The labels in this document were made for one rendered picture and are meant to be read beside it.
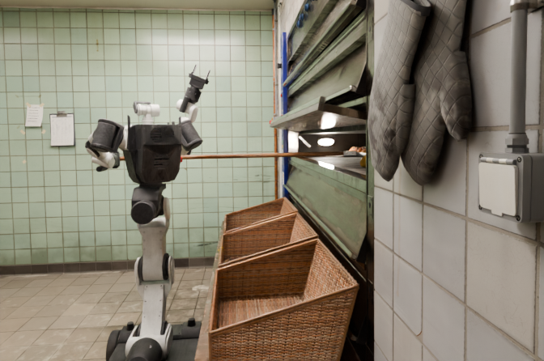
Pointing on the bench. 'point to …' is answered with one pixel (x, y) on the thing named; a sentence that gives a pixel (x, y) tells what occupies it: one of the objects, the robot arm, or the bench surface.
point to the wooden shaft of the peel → (262, 155)
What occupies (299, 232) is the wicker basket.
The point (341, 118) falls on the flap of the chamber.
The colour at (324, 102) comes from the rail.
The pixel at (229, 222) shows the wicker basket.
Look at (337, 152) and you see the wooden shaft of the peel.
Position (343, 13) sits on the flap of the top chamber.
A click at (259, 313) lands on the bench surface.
